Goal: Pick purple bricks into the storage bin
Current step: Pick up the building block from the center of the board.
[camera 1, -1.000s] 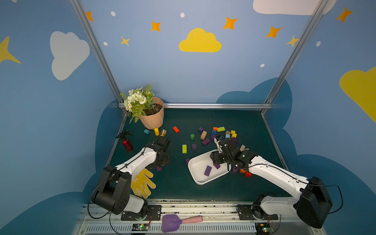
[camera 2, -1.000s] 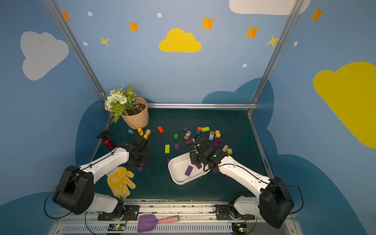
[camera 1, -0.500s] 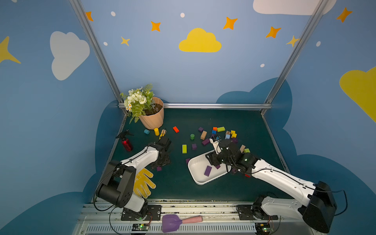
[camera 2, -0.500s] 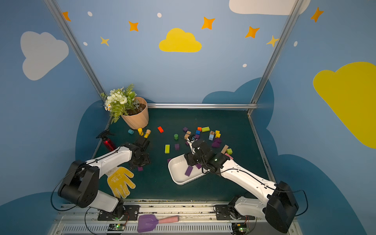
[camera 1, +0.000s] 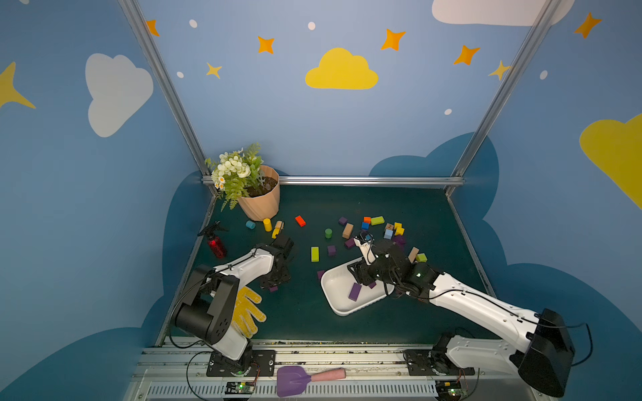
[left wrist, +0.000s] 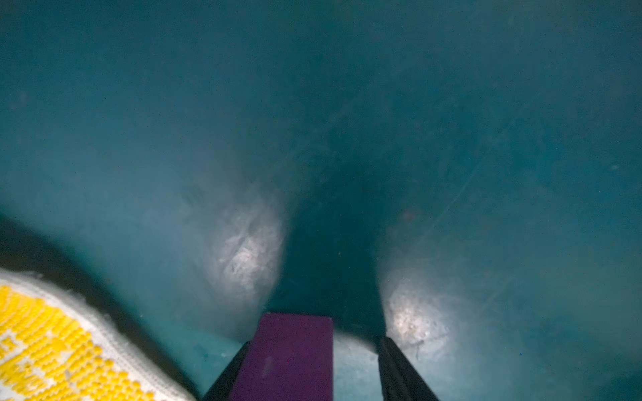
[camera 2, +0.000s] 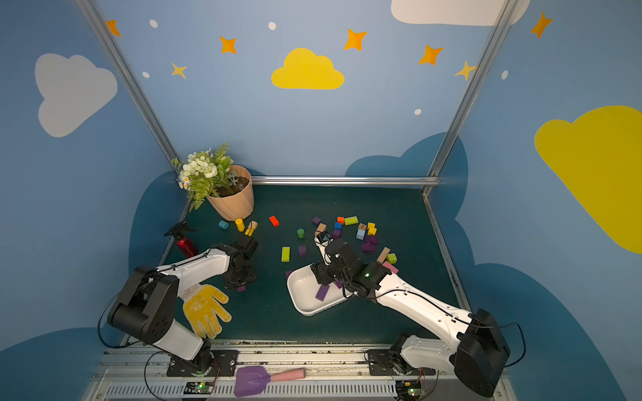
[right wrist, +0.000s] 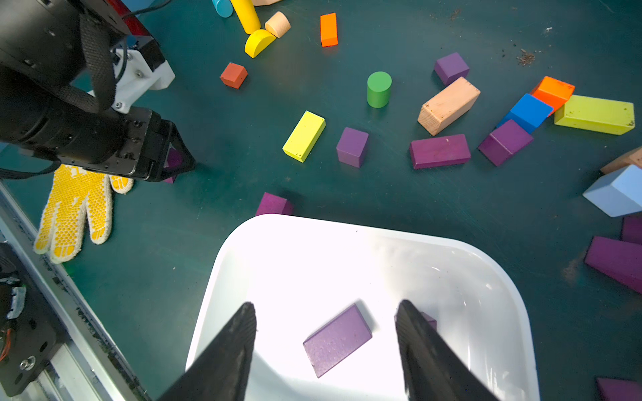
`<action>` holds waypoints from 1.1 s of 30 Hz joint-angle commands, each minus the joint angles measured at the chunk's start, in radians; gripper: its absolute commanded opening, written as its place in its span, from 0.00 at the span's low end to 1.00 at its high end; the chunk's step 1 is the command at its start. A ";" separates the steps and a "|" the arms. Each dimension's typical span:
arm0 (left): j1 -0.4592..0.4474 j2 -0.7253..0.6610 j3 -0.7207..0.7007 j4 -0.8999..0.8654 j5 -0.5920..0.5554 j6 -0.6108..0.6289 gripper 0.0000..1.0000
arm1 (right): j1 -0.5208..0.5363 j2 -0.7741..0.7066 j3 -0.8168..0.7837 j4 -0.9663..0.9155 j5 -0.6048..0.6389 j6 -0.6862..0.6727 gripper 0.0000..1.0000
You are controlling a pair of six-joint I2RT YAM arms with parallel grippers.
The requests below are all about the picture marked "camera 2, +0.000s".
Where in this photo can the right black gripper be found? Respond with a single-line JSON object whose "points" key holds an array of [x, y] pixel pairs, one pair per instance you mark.
{"points": [[332, 248]]}

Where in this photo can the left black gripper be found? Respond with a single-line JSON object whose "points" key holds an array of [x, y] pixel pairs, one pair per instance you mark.
{"points": [[241, 273]]}

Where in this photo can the white plastic storage bin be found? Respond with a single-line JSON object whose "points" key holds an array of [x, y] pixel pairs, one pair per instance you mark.
{"points": [[303, 286]]}

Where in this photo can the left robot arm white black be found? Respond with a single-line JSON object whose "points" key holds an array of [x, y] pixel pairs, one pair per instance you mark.
{"points": [[172, 309]]}

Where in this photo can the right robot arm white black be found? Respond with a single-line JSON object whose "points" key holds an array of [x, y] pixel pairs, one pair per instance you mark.
{"points": [[476, 348]]}

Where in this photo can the purple arch block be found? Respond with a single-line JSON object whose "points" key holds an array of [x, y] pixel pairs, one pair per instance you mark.
{"points": [[370, 243]]}

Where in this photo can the tan brick right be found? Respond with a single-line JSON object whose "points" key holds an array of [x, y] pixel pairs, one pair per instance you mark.
{"points": [[383, 256]]}

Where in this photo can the lime green flat brick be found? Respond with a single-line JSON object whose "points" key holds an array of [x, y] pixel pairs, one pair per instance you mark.
{"points": [[349, 221]]}

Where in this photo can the pink brick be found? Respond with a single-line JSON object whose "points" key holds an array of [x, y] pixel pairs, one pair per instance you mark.
{"points": [[391, 267]]}

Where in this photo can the yellow notched block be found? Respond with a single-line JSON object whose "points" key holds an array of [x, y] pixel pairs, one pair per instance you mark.
{"points": [[371, 229]]}

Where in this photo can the yellow cylinder block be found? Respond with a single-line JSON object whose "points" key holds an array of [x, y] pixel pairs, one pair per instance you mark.
{"points": [[240, 224]]}

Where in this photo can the lime green tall brick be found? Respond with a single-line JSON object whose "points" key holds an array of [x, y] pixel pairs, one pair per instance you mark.
{"points": [[285, 254]]}

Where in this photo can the yellow work glove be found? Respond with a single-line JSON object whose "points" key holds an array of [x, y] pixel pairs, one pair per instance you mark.
{"points": [[204, 310]]}

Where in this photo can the red spray bottle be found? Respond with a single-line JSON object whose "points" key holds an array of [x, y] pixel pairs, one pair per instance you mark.
{"points": [[184, 243]]}

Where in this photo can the potted plant terracotta pot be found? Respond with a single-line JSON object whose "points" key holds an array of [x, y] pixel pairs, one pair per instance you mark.
{"points": [[211, 176]]}

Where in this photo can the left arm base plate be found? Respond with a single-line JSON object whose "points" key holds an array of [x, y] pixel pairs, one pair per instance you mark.
{"points": [[207, 363]]}

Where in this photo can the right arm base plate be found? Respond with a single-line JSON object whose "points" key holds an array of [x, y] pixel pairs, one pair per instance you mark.
{"points": [[384, 362]]}

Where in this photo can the purple toy shovel pink handle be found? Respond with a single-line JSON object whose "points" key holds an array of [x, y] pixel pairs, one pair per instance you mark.
{"points": [[253, 380]]}

